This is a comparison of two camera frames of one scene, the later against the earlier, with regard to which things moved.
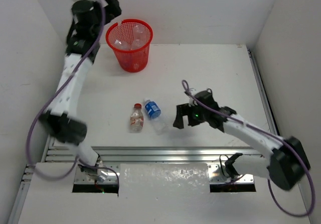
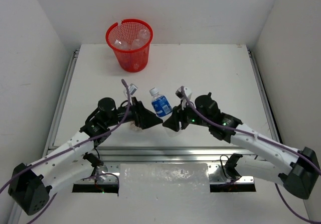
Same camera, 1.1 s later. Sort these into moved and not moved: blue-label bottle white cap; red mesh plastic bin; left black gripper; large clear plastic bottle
Moved: left black gripper; blue-label bottle white cap
Not moved: large clear plastic bottle; red mesh plastic bin
